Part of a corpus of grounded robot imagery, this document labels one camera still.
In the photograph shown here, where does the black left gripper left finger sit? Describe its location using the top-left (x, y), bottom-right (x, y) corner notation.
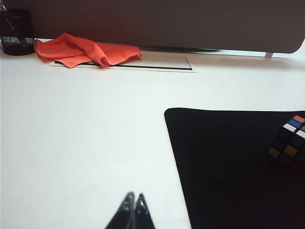
top-left (104, 191), bottom-right (135, 229)

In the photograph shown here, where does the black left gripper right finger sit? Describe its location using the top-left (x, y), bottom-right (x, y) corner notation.
top-left (134, 193), bottom-right (156, 229)

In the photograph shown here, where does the multicoloured puzzle cube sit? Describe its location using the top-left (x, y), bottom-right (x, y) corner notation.
top-left (267, 114), bottom-right (305, 171)

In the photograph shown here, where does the black mouse pad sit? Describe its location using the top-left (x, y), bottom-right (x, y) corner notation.
top-left (163, 107), bottom-right (305, 229)

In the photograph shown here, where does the orange cloth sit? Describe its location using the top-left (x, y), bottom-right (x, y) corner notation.
top-left (33, 32), bottom-right (143, 69)

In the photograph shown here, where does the beige desk divider panel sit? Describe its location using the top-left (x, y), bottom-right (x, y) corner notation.
top-left (0, 0), bottom-right (305, 54)

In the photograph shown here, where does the black mesh pen holder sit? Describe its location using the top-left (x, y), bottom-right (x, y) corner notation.
top-left (0, 9), bottom-right (35, 56)

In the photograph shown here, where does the white desk cable flap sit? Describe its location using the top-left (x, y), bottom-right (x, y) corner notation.
top-left (47, 56), bottom-right (198, 73)

